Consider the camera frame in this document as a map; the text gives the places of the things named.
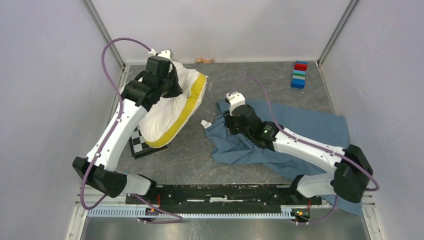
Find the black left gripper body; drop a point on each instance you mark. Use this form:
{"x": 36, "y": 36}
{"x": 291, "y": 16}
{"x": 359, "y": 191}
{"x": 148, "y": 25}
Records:
{"x": 169, "y": 87}

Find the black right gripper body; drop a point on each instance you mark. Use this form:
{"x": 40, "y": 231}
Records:
{"x": 232, "y": 127}

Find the blue fabric pillowcase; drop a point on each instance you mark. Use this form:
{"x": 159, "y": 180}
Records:
{"x": 237, "y": 149}

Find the white pillow with yellow side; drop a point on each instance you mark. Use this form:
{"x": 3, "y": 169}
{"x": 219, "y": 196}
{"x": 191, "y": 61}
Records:
{"x": 167, "y": 117}

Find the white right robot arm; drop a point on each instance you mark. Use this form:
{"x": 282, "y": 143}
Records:
{"x": 346, "y": 171}

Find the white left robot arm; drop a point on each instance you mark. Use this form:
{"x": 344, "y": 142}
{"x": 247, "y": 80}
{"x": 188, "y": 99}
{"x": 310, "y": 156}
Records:
{"x": 98, "y": 168}

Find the small wooden toy piece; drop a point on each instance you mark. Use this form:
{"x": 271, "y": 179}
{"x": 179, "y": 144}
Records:
{"x": 200, "y": 60}

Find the blue green white block stack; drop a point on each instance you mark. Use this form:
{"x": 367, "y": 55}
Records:
{"x": 298, "y": 80}

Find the black white checkerboard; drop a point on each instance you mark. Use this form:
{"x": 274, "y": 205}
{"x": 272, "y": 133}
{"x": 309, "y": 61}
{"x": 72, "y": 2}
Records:
{"x": 139, "y": 148}

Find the red and blue block stack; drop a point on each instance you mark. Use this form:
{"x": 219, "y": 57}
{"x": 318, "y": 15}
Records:
{"x": 300, "y": 66}

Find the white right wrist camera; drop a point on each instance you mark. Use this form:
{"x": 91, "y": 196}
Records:
{"x": 234, "y": 101}

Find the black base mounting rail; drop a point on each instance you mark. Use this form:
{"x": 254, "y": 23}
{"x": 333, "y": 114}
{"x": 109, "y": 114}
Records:
{"x": 226, "y": 198}

